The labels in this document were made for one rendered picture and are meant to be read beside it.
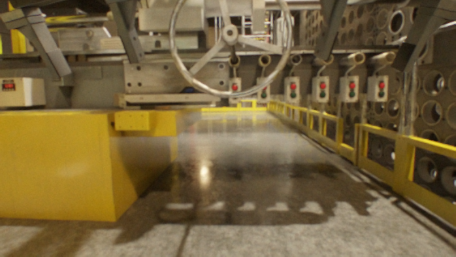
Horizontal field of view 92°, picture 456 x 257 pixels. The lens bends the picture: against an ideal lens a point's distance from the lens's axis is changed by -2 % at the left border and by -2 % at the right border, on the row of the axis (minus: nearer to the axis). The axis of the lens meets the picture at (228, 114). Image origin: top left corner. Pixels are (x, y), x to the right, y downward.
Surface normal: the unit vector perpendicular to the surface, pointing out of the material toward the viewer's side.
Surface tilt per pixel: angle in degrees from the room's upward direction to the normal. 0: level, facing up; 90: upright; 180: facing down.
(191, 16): 90
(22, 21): 113
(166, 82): 90
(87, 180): 90
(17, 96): 90
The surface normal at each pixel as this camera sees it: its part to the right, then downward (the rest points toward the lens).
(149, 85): -0.05, 0.10
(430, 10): -0.99, -0.11
